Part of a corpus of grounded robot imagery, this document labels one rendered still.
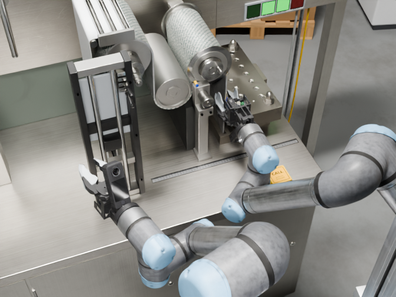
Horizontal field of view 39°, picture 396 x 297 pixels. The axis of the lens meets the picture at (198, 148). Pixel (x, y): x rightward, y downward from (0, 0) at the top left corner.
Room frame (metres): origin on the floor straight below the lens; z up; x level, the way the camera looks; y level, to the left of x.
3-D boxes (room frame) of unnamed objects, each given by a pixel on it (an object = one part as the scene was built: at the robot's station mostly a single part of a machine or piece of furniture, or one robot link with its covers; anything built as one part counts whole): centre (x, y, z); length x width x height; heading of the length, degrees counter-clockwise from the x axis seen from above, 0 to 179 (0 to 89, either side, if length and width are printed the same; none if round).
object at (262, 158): (1.15, -0.19, 1.11); 0.11 x 0.08 x 0.09; 20
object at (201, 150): (1.34, -0.02, 1.05); 0.06 x 0.05 x 0.31; 20
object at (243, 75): (1.60, -0.15, 1.00); 0.40 x 0.16 x 0.06; 20
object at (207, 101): (1.30, -0.03, 1.18); 0.04 x 0.02 x 0.04; 110
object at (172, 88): (1.46, 0.12, 1.17); 0.26 x 0.12 x 0.12; 20
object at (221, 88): (1.52, -0.05, 1.11); 0.23 x 0.01 x 0.18; 20
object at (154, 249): (0.76, 0.11, 1.21); 0.11 x 0.08 x 0.09; 37
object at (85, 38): (1.42, 0.33, 1.17); 0.34 x 0.05 x 0.54; 20
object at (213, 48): (1.38, -0.04, 1.25); 0.15 x 0.01 x 0.15; 110
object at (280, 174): (1.22, -0.27, 0.91); 0.07 x 0.07 x 0.02; 20
